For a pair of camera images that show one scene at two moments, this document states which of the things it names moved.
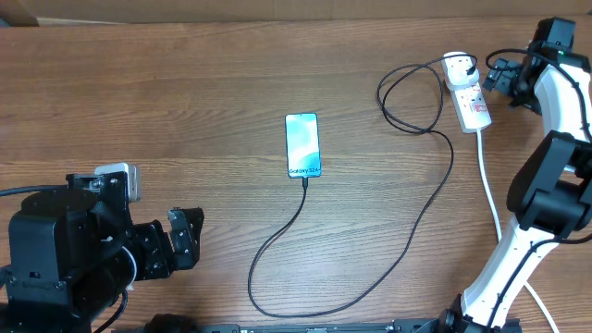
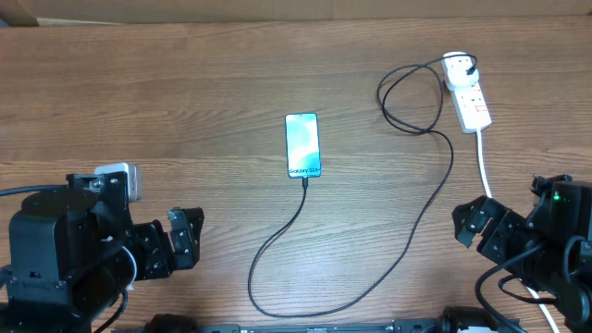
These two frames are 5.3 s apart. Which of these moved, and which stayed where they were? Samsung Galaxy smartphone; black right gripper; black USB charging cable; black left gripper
Moved: black right gripper
Stayed: Samsung Galaxy smartphone; black left gripper; black USB charging cable
